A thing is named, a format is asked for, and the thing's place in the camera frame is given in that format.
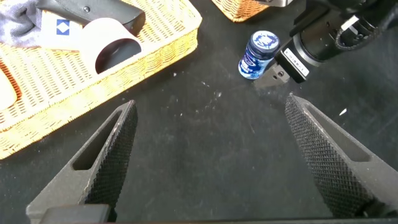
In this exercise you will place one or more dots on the black glasses case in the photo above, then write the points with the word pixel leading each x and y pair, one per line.
pixel 102 11

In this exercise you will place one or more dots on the wicker basket with food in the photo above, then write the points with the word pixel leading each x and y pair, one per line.
pixel 239 9

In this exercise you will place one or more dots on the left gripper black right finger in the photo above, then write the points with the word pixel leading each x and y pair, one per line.
pixel 339 168

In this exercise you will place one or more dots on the grey cloth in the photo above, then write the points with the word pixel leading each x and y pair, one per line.
pixel 17 23

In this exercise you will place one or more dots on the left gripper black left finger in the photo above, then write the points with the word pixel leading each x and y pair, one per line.
pixel 99 174

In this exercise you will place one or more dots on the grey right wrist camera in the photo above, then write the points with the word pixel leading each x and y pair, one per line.
pixel 276 2

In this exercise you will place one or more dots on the beige soap box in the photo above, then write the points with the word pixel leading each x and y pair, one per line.
pixel 59 34

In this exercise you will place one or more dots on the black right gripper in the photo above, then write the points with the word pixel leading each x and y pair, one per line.
pixel 293 63

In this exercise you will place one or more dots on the wicker basket with household items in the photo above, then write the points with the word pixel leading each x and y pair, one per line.
pixel 124 74

